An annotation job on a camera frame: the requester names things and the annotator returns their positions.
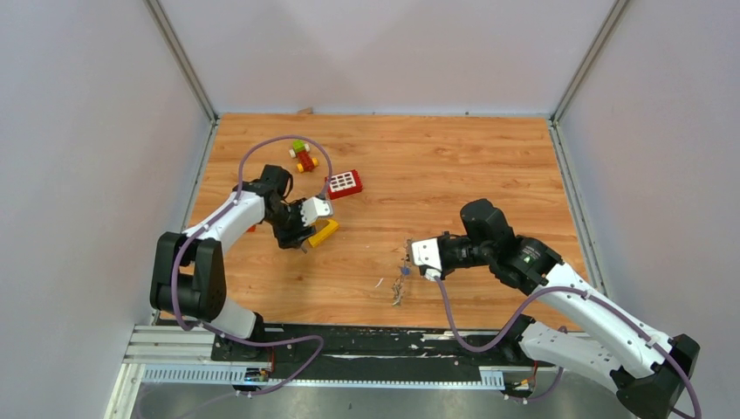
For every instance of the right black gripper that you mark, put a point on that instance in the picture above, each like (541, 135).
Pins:
(444, 271)

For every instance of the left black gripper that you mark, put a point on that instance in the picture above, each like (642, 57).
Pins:
(290, 239)

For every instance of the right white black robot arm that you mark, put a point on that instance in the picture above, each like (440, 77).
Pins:
(564, 321)

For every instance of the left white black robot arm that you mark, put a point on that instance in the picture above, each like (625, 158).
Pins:
(189, 277)

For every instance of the yellow triangular toy piece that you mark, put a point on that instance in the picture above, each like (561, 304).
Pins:
(325, 228)

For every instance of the lego car toy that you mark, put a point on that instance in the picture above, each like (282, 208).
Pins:
(300, 151)

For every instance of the red lego window brick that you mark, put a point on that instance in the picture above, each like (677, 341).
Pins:
(344, 184)

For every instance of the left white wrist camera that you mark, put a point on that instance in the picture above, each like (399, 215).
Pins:
(313, 209)

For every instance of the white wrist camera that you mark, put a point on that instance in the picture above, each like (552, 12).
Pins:
(313, 209)
(425, 255)

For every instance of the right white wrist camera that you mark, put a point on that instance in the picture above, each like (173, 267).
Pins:
(425, 255)

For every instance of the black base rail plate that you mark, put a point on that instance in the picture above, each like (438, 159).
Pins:
(370, 353)

